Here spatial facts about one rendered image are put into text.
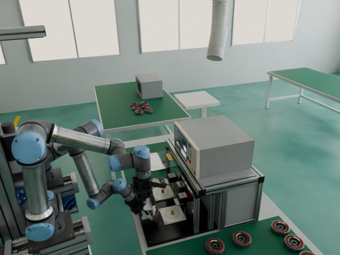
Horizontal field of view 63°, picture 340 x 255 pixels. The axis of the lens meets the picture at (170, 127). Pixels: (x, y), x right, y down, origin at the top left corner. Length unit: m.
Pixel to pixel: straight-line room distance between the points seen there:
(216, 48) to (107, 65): 3.84
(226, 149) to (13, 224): 1.27
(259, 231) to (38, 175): 1.38
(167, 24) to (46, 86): 2.87
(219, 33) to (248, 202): 1.63
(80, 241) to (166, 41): 5.31
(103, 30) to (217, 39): 3.71
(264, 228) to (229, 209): 0.28
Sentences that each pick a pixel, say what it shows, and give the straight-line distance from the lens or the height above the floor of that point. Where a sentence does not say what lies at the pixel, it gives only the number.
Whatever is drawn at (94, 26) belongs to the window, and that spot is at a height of 1.59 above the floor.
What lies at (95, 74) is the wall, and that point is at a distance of 6.33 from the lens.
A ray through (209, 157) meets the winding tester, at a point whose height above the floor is 1.25.
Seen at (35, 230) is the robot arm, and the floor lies 1.23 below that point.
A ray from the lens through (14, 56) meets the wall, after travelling 6.36.
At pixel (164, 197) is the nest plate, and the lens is 2.15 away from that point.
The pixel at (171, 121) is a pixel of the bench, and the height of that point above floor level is 0.74.
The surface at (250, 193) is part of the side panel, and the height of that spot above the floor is 1.00.
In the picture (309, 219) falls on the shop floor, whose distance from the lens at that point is 3.37.
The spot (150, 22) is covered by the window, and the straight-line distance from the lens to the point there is 6.32.
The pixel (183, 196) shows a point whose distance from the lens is 1.93.
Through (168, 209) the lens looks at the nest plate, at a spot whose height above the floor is 0.78.
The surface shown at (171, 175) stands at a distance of 2.12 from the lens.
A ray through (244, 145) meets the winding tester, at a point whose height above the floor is 1.29.
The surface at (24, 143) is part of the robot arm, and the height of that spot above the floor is 1.65.
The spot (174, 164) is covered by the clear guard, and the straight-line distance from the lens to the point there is 1.98.
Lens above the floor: 2.15
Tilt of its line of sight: 26 degrees down
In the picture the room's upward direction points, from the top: 2 degrees counter-clockwise
